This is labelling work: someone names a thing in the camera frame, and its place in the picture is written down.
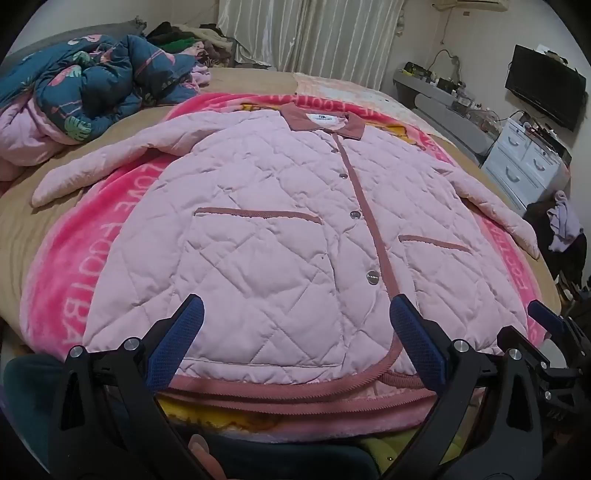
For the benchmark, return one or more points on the pile of folded clothes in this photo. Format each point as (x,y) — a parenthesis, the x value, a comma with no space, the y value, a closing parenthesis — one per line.
(184,39)

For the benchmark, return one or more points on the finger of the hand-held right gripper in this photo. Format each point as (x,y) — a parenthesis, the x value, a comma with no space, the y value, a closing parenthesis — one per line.
(512,337)
(547,319)

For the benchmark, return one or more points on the white drawer cabinet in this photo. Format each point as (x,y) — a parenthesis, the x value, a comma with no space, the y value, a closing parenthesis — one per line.
(512,161)

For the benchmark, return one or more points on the desk clutter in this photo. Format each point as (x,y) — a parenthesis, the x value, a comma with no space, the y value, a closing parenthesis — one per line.
(461,99)

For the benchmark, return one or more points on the grey desk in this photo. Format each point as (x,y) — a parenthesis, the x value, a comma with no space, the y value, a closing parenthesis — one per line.
(461,122)

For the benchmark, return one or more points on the peach patterned blanket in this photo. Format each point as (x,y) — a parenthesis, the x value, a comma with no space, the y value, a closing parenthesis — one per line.
(351,90)

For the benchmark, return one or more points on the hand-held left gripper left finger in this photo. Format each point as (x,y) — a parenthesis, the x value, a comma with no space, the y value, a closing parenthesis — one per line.
(178,341)

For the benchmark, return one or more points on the pink printed fleece blanket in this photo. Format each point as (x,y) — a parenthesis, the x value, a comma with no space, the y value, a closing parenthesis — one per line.
(92,258)

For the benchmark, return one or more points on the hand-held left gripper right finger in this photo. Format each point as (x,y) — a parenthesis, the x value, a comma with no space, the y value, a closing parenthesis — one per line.
(418,341)

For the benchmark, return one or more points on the lilac cloth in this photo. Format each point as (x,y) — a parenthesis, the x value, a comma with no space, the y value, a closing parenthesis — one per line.
(565,221)

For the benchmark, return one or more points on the blue floral duvet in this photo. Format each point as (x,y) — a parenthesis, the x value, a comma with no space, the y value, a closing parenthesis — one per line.
(92,83)

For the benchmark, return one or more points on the cream striped curtain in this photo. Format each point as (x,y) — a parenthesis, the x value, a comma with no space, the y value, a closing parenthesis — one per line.
(314,37)

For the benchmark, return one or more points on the dark teal cloth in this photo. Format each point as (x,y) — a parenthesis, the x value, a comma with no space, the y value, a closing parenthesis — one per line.
(277,454)

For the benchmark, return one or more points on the dark clothes heap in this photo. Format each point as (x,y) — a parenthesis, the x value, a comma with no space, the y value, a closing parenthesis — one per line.
(577,272)

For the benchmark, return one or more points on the black flat television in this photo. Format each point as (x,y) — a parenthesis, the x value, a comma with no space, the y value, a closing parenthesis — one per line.
(545,87)

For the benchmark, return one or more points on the grey pillow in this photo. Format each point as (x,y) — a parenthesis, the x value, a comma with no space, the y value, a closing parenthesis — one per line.
(69,34)

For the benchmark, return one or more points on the white air conditioner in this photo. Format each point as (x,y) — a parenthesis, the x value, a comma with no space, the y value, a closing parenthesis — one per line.
(471,3)

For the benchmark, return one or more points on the pink quilted jacket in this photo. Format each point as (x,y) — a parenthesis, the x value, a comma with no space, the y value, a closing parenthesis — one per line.
(258,230)

